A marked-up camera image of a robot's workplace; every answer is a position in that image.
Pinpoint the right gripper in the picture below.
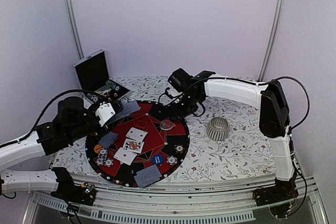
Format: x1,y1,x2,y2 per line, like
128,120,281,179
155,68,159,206
169,92,201,121

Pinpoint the blue playing card deck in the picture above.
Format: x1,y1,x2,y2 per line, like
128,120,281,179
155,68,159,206
106,100,140,125

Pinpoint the queen of spades card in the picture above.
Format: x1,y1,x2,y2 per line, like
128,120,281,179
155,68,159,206
122,138,144,154

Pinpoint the blue white chip stack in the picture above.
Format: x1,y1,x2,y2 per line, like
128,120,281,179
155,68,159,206
166,156,178,165

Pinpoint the spread blue chips pile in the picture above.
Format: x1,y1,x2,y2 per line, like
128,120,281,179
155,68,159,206
96,149,108,166

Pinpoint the single blue white chip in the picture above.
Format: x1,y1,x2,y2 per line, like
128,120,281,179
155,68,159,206
104,159,114,167

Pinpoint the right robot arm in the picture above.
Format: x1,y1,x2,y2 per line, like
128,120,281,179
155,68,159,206
167,68,299,201

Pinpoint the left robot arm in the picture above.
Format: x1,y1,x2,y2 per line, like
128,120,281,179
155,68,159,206
1,89,123,201

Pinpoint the chip row in case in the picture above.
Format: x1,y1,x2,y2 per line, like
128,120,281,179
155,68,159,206
87,93,99,103
106,80,121,92

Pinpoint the clear acrylic dealer button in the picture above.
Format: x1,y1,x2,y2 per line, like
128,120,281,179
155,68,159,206
160,119,175,131

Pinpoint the boxed card deck in case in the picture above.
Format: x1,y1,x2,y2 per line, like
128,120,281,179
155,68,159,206
95,86,111,95

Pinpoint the round red black poker mat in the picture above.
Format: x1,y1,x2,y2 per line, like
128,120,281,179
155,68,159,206
86,101,190,187

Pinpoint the aluminium poker chip case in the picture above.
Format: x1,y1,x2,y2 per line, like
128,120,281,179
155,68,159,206
72,49,130,101

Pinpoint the orange big blind button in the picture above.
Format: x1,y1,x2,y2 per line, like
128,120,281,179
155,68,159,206
94,144,104,154

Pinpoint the blue small blind button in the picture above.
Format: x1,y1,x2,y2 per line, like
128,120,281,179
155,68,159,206
152,155,164,166

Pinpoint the floral table cover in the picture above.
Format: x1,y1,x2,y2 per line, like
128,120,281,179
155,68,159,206
49,76,295,183

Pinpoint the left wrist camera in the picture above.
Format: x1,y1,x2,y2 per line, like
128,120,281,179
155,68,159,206
95,103,115,127

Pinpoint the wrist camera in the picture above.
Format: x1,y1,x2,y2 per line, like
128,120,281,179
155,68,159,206
95,103,115,127
164,87,181,99

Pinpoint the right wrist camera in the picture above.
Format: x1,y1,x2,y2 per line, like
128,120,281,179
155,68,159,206
164,87,181,99

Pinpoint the aluminium front rail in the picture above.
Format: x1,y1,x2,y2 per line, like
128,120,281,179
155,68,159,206
22,173,329,224

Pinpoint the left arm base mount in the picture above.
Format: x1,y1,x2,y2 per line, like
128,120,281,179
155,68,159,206
50,167,97,206

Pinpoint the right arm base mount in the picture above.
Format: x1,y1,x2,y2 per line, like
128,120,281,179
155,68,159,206
253,186,299,219

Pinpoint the left aluminium post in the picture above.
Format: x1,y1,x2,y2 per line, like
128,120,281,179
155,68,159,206
64,0,84,59

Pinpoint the aluminium post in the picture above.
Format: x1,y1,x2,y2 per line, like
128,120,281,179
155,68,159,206
257,0,285,81
64,0,84,59

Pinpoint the right aluminium post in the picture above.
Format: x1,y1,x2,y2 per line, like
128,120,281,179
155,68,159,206
257,0,285,81

